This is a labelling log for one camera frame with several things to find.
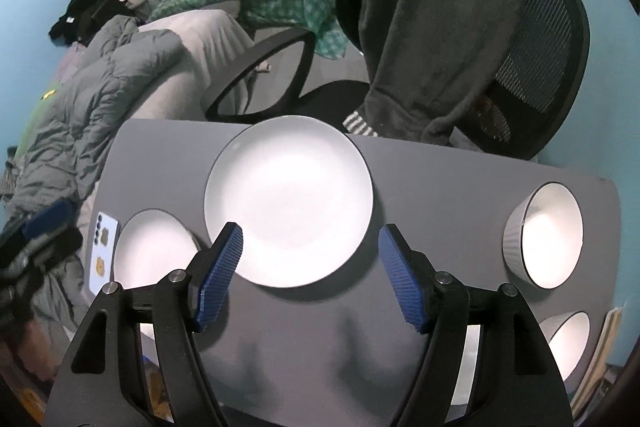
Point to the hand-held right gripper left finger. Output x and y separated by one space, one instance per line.
220 277

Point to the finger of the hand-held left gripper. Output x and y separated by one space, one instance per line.
47 218
50 249

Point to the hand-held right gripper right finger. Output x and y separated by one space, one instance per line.
402 277

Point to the small white plate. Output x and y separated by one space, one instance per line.
150 252

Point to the stack of white plates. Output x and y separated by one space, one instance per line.
290 202

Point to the white ribbed bowl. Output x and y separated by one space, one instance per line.
550 237
570 347

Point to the light blue phone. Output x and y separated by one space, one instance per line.
102 252

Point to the grey puffer jacket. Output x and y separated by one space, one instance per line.
100 82

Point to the striped cloth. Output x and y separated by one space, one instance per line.
360 123

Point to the black clothes pile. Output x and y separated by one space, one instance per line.
85 17

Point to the light grey blanket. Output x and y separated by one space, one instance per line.
200 47

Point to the dark grey fleece robe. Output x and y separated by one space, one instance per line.
425 7

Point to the black mesh office chair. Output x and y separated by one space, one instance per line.
545 32

